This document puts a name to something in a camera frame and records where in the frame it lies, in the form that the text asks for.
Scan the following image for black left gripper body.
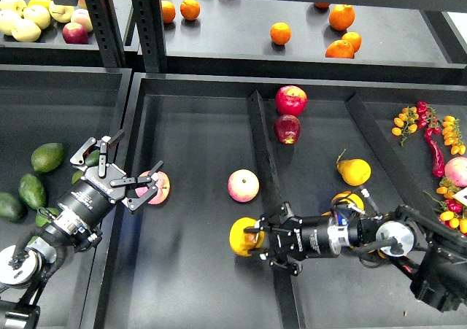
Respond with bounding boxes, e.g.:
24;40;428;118
56;163;127;231

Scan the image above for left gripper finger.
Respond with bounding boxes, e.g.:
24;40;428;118
69;129;124;178
111;160;164;213

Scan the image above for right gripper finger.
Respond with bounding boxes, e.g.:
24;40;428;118
259;247;303;276
243;201;294;234

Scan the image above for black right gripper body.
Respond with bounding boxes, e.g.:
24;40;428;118
277;216;341;260

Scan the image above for yellow pear with stem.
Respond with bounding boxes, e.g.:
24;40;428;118
229;217;266;257

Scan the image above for dark green avocado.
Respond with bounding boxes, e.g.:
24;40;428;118
18;174;47;209

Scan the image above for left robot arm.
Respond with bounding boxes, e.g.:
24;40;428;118
1;131;163;328

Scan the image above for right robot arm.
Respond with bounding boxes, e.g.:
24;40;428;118
229;188;466;312

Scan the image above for green avocado tray edge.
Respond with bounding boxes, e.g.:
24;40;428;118
85;150;100;167

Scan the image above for green avocado under gripper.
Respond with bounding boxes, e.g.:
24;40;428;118
72;171;84;185

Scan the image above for green avocado top left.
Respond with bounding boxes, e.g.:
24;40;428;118
31;142;65;173

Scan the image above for green avocado lower middle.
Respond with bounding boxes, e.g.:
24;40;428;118
35;207;61;227

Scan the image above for yellow pear middle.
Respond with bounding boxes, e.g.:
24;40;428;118
331;190;365;214

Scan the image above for green avocado far left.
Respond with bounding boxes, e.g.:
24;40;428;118
0;192;26;222

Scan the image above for yellow pear upper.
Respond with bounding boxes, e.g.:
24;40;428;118
336;150;371;187

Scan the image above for pink apple left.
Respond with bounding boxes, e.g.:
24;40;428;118
135;171;170;205

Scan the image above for pink apple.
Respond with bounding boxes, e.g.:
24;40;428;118
228;169;259;203
135;171;170;205

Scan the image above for pink apple centre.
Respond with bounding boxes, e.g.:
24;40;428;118
228;169;259;203

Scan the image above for black left tray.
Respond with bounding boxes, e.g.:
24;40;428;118
1;65;131;328

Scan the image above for dark red apple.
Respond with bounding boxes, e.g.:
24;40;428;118
274;115;301;144

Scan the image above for black divided centre tray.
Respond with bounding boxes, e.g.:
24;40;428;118
96;73;466;328

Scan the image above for bright red apple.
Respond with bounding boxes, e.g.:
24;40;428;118
275;85;308;117

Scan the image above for red apple on shelf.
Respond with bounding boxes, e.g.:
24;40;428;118
62;22;88;44

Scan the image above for yellow apple front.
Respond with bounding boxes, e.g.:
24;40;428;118
11;19;42;42

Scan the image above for pink peach on shelf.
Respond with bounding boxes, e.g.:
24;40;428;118
71;9;93;33

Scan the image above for yellow apple with stem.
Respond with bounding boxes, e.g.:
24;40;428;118
48;1;74;23

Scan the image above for yellow apple middle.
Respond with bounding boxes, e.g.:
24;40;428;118
23;5;51;30

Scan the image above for orange cherry tomato bunch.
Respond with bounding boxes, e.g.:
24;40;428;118
391;107;419;147

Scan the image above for yellow apple far left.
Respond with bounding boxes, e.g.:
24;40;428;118
0;9;22;36

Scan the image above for red chili pepper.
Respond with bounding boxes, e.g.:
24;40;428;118
424;128;445;178

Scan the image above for mixed cherry tomatoes lower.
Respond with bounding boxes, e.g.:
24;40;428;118
424;177;466;236

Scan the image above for yellow apple upper left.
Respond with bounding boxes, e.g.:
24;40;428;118
0;0;27;14

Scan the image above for red cherry tomato bunch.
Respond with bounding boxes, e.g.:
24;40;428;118
417;101;441;135

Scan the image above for pink peach right edge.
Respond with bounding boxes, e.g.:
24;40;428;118
444;157;467;187

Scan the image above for orange on shelf front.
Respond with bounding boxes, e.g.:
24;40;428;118
325;39;355;58

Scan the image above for orange on shelf left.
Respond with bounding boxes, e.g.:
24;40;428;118
161;0;176;24

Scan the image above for orange on shelf centre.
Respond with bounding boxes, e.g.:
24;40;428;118
270;22;292;45

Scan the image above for orange tomato bunch right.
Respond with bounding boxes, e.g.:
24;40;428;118
441;115;466;155

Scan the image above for black shelf post left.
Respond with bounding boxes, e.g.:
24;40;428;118
85;0;126;68

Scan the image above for black shelf post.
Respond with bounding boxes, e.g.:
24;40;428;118
132;0;168;74
85;0;126;68

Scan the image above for black shelf post right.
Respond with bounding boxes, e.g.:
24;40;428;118
132;0;168;74

